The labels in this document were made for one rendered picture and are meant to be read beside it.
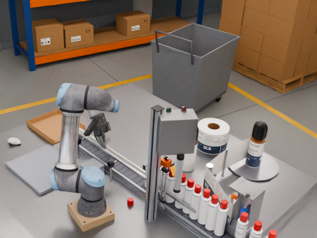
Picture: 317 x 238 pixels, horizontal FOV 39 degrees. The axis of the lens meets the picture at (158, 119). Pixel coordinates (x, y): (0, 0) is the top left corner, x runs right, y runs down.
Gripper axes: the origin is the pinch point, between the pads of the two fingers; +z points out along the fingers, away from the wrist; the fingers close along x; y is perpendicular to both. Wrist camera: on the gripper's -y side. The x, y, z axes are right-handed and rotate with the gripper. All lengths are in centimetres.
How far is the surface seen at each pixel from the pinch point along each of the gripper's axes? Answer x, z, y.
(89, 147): 13.5, -1.5, -1.0
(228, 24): 143, -43, 334
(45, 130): 50, -17, -7
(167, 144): -74, -5, -15
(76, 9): 330, -131, 244
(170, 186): -51, 22, -2
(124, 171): -14.7, 14.9, -1.2
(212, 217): -74, 39, -2
